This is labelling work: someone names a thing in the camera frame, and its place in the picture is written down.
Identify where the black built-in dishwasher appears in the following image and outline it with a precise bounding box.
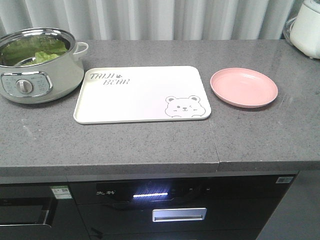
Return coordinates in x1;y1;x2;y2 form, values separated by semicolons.
0;183;89;240

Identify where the cream bear serving tray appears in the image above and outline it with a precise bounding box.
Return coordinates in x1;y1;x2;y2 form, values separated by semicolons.
73;66;212;125

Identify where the pale green electric cooking pot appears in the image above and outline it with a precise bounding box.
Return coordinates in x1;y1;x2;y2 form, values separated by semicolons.
0;27;89;104

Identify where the pink round plate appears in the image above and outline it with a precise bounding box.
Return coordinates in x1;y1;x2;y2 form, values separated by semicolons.
210;67;278;109

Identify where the grey cabinet door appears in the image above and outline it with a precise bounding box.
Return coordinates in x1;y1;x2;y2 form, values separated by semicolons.
258;170;320;240

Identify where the green lettuce leaf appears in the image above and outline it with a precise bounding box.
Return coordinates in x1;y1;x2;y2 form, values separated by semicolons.
0;35;68;67

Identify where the black drawer sterilizer cabinet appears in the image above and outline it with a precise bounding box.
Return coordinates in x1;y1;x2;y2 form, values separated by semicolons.
70;174;295;240

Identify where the white pleated curtain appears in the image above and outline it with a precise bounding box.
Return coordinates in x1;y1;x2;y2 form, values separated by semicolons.
0;0;302;41

